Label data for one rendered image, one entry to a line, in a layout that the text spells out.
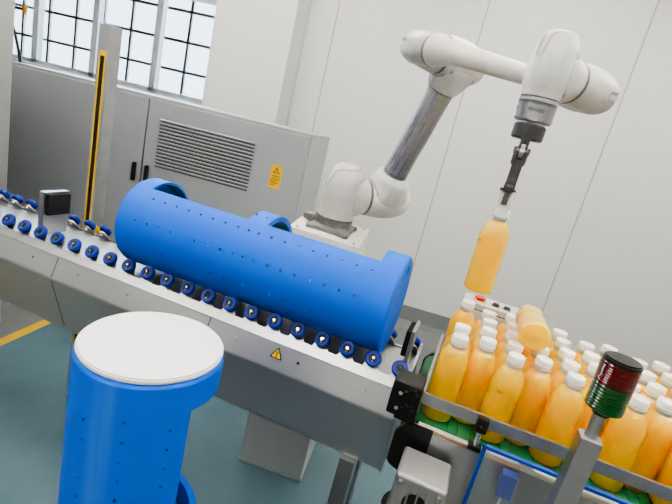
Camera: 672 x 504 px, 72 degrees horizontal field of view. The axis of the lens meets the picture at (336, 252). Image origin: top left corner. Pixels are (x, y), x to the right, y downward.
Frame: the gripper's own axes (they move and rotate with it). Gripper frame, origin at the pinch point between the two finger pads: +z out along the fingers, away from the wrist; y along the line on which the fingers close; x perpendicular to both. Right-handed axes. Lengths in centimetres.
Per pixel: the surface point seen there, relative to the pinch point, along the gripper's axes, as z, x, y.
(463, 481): 62, 12, 24
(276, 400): 72, -43, 12
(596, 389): 24, 24, 38
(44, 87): 14, -296, -107
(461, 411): 47, 6, 22
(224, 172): 36, -163, -127
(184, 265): 40, -79, 16
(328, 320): 41, -33, 15
